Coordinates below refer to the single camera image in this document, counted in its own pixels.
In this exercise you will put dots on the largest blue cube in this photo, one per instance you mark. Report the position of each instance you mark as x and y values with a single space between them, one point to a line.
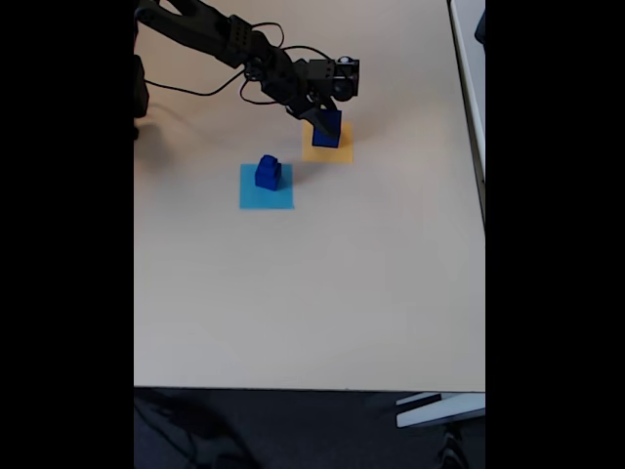
326 141

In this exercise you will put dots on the tiny blue cube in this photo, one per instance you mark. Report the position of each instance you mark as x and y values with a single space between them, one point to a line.
268 160

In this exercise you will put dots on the large blue cube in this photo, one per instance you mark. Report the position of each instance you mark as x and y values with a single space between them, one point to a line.
267 183

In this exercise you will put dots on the orange paper square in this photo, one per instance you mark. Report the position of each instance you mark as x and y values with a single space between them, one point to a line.
322 155

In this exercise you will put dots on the blue paper square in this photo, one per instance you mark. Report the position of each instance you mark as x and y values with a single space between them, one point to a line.
254 200

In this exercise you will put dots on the white adjacent table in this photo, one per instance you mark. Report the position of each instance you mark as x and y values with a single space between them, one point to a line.
471 58

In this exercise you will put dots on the dark object on adjacent table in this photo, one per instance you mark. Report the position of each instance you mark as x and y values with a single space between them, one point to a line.
482 29

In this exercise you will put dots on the white table foot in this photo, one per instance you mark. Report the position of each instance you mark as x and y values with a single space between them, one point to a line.
439 410

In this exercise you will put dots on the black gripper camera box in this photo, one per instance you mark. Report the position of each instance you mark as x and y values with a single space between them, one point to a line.
346 78

